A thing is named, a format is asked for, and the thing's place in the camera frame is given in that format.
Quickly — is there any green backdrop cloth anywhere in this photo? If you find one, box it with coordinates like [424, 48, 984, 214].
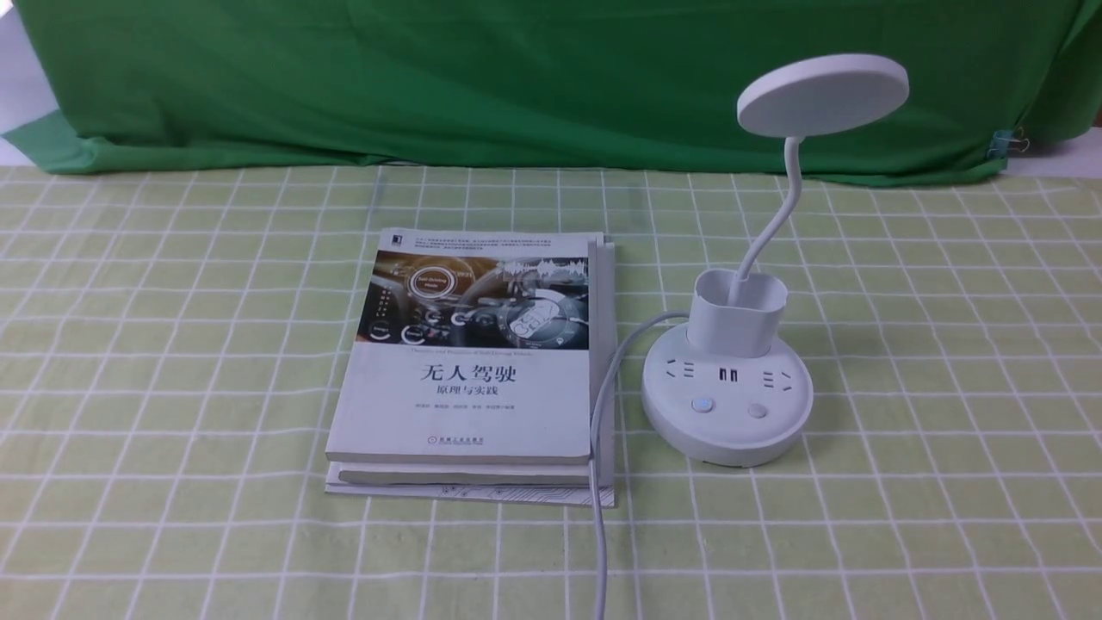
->
[3, 1, 1099, 187]

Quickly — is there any blue binder clip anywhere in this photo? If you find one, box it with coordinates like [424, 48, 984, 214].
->
[987, 127, 1031, 160]

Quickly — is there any white power cable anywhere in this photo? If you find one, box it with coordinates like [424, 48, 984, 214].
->
[588, 312, 690, 620]

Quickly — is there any top book with car cover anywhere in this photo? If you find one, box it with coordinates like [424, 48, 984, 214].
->
[325, 227, 604, 466]

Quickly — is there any green checkered tablecloth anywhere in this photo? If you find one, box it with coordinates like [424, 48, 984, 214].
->
[1, 166, 1101, 619]

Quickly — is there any bottom white book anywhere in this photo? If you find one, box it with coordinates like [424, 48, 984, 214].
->
[325, 239, 616, 507]

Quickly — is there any white desk lamp with base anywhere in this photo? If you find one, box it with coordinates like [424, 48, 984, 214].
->
[641, 53, 910, 468]

